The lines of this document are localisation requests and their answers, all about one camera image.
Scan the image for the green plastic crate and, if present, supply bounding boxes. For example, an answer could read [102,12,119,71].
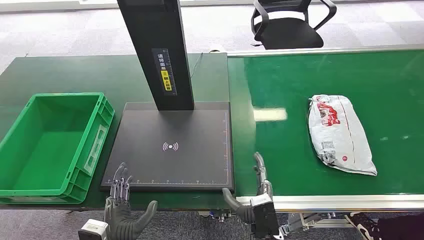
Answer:
[0,92,116,205]

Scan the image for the aluminium conveyor frame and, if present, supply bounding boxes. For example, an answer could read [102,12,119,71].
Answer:
[226,43,424,233]

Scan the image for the white plastic mailer package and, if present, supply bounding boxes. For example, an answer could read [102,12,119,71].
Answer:
[307,94,379,177]

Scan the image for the person's black and white shoe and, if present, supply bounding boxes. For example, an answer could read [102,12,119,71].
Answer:
[344,212,382,240]

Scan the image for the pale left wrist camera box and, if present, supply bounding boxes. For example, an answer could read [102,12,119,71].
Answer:
[78,218,109,240]

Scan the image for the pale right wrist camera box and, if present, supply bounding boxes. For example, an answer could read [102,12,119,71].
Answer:
[250,193,283,240]

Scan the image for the black scanner machine with column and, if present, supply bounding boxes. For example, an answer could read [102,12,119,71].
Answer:
[100,0,235,194]

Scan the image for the black and yellow column label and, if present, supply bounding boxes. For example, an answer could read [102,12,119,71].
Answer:
[151,48,178,97]

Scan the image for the dark green table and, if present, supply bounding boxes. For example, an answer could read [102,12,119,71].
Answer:
[0,52,239,212]

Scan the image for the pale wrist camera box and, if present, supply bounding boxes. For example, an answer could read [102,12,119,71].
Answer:
[78,218,109,240]
[250,193,283,240]

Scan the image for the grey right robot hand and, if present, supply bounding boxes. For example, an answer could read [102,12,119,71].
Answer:
[221,151,275,224]

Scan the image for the metal fittings under table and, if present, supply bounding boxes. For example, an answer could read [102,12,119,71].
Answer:
[198,210,237,223]

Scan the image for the person's leg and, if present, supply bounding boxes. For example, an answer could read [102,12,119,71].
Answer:
[376,215,424,240]

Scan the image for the thin black cable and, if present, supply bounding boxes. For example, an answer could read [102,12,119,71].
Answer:
[190,52,204,79]

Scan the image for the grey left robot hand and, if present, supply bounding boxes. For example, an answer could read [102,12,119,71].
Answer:
[104,161,159,240]

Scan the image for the black office chair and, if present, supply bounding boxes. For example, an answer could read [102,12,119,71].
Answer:
[250,0,338,51]

